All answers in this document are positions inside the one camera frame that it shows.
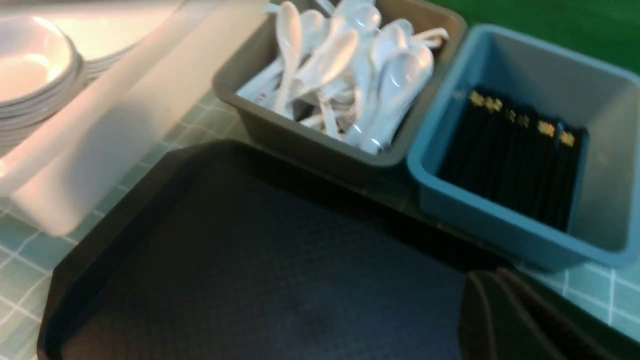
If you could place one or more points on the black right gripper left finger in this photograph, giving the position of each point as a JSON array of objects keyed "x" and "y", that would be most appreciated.
[{"x": 494, "y": 324}]

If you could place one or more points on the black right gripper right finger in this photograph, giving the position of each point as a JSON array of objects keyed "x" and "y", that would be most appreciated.
[{"x": 575, "y": 332}]

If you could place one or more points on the black chopsticks pile in bin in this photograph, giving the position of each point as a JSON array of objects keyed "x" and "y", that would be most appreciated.
[{"x": 512, "y": 155}]

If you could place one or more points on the blue-grey chopstick bin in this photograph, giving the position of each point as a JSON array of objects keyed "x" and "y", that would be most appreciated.
[{"x": 555, "y": 81}]

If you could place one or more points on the white spoon in bin front right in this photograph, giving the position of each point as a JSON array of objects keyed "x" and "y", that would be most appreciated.
[{"x": 398, "y": 83}]

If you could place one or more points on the white spoon in bin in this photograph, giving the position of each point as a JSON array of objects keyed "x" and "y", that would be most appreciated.
[
  {"x": 327, "y": 64},
  {"x": 398, "y": 83},
  {"x": 289, "y": 35}
]

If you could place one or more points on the grey-brown spoon bin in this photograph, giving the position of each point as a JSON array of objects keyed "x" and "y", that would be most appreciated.
[{"x": 311, "y": 147}]

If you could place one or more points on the black serving tray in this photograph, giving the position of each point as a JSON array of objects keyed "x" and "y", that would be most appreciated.
[{"x": 225, "y": 252}]

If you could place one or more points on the white spoon in bin centre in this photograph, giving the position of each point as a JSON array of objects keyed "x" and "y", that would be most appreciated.
[{"x": 327, "y": 64}]

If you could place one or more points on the green backdrop cloth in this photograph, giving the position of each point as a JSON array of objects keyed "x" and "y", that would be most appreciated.
[{"x": 605, "y": 29}]

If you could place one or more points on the white spoon in bin left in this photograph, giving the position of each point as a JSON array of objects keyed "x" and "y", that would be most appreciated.
[{"x": 289, "y": 35}]

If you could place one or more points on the large white plastic tub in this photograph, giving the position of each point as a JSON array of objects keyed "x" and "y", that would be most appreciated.
[{"x": 60, "y": 173}]

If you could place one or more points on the green checked tablecloth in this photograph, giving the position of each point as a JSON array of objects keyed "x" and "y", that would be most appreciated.
[{"x": 29, "y": 255}]

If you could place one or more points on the stack of white bowls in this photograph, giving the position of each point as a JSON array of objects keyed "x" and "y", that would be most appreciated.
[{"x": 41, "y": 72}]

